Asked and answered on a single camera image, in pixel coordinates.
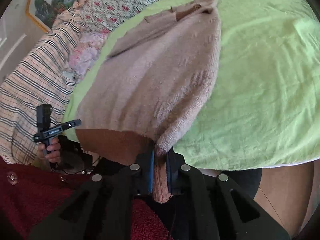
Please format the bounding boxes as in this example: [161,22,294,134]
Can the light green bed sheet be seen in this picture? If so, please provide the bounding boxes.
[63,0,319,170]

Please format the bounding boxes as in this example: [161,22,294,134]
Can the beige knit sweater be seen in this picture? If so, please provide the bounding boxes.
[76,0,221,203]

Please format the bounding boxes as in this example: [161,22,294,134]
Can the plaid checked blanket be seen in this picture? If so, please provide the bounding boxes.
[1,7,85,165]

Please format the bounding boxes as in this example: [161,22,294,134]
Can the red knit cardigan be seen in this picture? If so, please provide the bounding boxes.
[1,160,171,239]

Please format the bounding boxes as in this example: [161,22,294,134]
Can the person's left hand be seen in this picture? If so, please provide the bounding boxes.
[37,138,61,163]

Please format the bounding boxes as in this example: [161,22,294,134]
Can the pastel floral pillow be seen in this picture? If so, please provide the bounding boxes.
[63,32,108,83]

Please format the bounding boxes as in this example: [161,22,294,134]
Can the black cable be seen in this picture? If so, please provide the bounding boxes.
[57,134,101,176]

